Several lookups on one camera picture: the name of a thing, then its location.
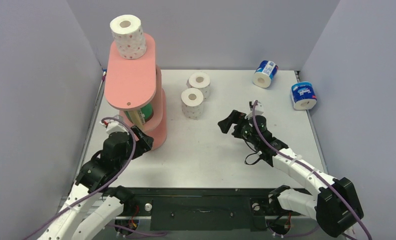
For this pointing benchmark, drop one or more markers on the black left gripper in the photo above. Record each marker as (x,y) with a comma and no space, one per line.
(145,143)

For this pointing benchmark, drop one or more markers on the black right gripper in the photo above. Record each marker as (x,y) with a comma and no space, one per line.
(236,125)

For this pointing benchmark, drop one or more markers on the green brown roll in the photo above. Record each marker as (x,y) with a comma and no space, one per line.
(142,115)

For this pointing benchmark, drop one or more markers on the white dotted toilet roll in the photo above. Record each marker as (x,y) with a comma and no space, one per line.
(129,37)
(201,81)
(192,103)

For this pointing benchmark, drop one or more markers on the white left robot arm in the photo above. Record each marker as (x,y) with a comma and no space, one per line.
(92,202)

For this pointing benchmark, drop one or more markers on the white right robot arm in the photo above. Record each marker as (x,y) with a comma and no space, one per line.
(333,203)

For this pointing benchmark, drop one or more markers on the pink three-tier wooden shelf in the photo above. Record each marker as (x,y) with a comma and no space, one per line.
(132,84)

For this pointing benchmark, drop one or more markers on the blue white packaged roll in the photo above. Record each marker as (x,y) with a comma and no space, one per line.
(265,73)

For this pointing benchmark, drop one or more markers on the blue Tempo packaged roll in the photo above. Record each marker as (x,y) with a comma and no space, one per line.
(303,96)

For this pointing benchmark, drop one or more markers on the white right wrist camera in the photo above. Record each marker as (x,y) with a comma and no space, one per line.
(256,108)

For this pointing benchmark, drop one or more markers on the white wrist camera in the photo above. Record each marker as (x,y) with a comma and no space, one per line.
(256,108)
(112,126)

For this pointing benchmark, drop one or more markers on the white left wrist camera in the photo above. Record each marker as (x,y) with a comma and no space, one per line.
(112,126)

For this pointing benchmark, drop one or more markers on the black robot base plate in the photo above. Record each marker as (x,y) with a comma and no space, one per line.
(201,209)

